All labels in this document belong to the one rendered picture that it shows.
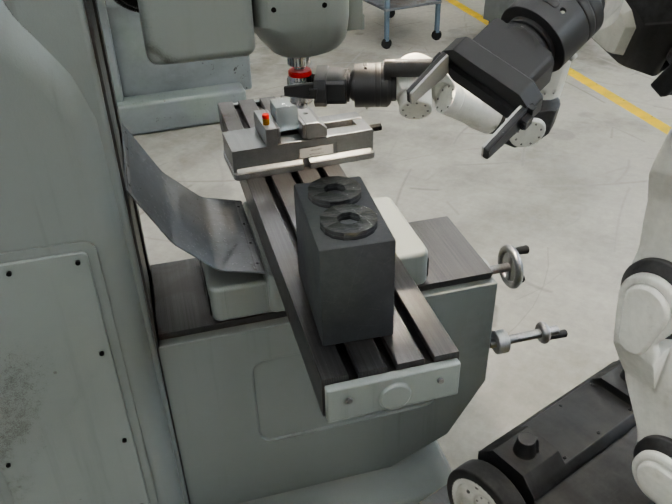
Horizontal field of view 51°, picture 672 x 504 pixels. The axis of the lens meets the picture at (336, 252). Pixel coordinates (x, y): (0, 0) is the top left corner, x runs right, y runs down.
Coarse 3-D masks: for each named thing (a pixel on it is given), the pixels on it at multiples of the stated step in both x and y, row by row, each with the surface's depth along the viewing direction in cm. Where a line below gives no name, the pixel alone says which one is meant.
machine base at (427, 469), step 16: (432, 448) 197; (400, 464) 193; (416, 464) 192; (432, 464) 192; (448, 464) 199; (336, 480) 189; (352, 480) 188; (368, 480) 188; (384, 480) 188; (400, 480) 188; (416, 480) 188; (432, 480) 188; (272, 496) 185; (288, 496) 185; (304, 496) 185; (320, 496) 184; (336, 496) 184; (352, 496) 184; (368, 496) 184; (384, 496) 184; (400, 496) 184; (416, 496) 184
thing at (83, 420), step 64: (0, 0) 107; (64, 0) 109; (0, 64) 109; (64, 64) 113; (0, 128) 114; (64, 128) 117; (0, 192) 119; (64, 192) 122; (0, 256) 124; (64, 256) 127; (128, 256) 134; (0, 320) 130; (64, 320) 134; (128, 320) 139; (0, 384) 137; (64, 384) 141; (128, 384) 146; (0, 448) 145; (64, 448) 149; (128, 448) 154
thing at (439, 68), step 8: (440, 56) 77; (448, 56) 77; (432, 64) 77; (440, 64) 77; (448, 64) 78; (424, 72) 77; (432, 72) 77; (440, 72) 78; (448, 72) 80; (416, 80) 77; (424, 80) 77; (432, 80) 78; (440, 80) 79; (408, 88) 77; (416, 88) 76; (424, 88) 78; (408, 96) 77; (416, 96) 78
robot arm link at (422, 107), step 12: (384, 60) 137; (396, 60) 136; (408, 60) 136; (420, 60) 136; (432, 60) 136; (384, 72) 137; (396, 72) 136; (408, 72) 136; (420, 72) 136; (384, 84) 138; (396, 84) 140; (408, 84) 138; (384, 96) 139; (396, 96) 141; (408, 108) 139; (420, 108) 139
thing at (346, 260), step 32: (320, 192) 117; (352, 192) 117; (320, 224) 109; (352, 224) 108; (384, 224) 111; (320, 256) 105; (352, 256) 107; (384, 256) 108; (320, 288) 109; (352, 288) 110; (384, 288) 111; (320, 320) 113; (352, 320) 113; (384, 320) 115
